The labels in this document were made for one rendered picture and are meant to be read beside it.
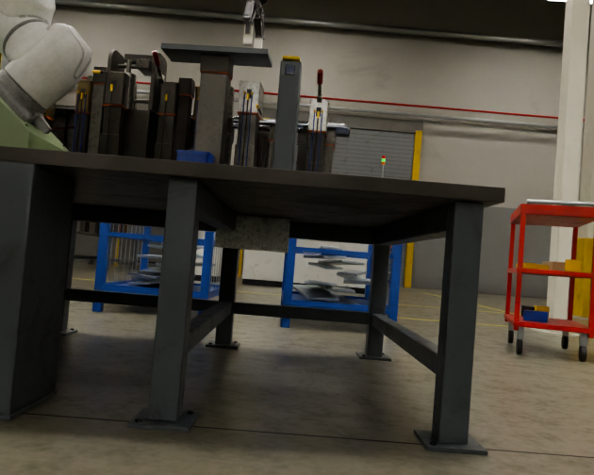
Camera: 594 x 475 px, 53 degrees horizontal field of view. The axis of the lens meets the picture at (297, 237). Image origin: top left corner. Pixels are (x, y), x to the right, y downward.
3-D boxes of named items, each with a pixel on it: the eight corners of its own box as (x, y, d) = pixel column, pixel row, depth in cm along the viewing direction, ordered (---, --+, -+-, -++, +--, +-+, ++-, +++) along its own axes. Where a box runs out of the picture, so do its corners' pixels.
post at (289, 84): (292, 192, 209) (303, 68, 211) (290, 189, 201) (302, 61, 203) (271, 190, 209) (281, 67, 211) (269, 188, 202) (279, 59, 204)
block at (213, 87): (222, 188, 211) (234, 62, 213) (218, 184, 203) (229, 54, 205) (195, 185, 211) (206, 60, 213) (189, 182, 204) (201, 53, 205)
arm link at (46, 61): (27, 96, 161) (89, 42, 163) (-12, 52, 164) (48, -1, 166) (56, 118, 177) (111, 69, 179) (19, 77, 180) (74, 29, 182)
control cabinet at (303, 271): (240, 284, 1015) (253, 141, 1025) (243, 283, 1069) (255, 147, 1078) (381, 295, 1020) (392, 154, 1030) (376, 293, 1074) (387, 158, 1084)
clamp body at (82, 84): (91, 183, 229) (101, 87, 231) (79, 179, 218) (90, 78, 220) (75, 182, 229) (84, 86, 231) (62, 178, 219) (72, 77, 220)
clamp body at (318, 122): (321, 201, 226) (329, 106, 227) (321, 197, 214) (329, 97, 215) (303, 200, 226) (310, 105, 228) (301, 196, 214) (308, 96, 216)
